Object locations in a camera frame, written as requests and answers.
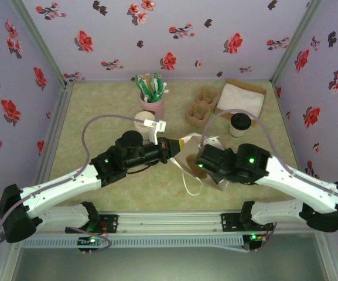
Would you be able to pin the white printed paper bag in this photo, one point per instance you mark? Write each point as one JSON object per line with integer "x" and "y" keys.
{"x": 183, "y": 159}

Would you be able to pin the white paper coffee cup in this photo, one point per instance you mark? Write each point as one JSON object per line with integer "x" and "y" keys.
{"x": 139, "y": 117}
{"x": 146, "y": 132}
{"x": 239, "y": 132}
{"x": 146, "y": 137}

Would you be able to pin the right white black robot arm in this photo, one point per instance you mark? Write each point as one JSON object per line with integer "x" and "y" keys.
{"x": 297, "y": 181}

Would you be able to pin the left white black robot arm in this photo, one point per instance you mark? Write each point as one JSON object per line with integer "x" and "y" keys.
{"x": 60, "y": 187}

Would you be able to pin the pink stick holder cup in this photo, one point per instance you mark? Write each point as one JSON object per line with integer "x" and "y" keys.
{"x": 157, "y": 109}

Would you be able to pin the white paper napkin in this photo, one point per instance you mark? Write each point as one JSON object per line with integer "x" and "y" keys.
{"x": 242, "y": 98}

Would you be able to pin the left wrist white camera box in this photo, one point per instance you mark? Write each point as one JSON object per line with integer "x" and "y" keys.
{"x": 158, "y": 126}

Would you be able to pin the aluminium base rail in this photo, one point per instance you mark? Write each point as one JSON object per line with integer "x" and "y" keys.
{"x": 168, "y": 222}

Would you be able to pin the aluminium side rail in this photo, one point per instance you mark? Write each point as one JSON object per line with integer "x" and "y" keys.
{"x": 60, "y": 111}

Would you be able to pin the aluminium frame post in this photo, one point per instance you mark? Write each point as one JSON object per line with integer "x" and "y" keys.
{"x": 3, "y": 270}
{"x": 295, "y": 41}
{"x": 40, "y": 41}
{"x": 331, "y": 266}

